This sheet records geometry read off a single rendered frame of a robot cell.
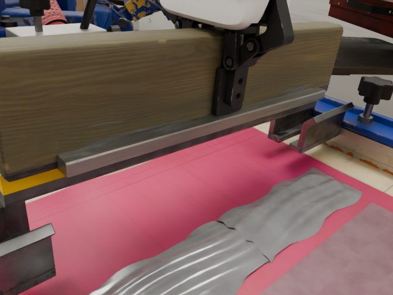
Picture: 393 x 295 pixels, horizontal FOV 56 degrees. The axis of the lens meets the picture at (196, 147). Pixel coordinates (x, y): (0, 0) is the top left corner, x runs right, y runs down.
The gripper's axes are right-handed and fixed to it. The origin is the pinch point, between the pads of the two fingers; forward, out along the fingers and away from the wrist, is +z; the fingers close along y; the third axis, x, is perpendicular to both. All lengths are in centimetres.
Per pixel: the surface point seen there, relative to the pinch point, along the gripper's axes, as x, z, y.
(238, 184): 7.5, 13.9, -1.2
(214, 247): -2.7, 13.4, 4.9
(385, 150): 25.9, 10.9, 7.5
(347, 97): 201, 63, -73
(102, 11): 25, 5, -63
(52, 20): 5.6, 3.2, -45.9
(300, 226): 6.3, 13.4, 8.0
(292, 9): 201, 19, -125
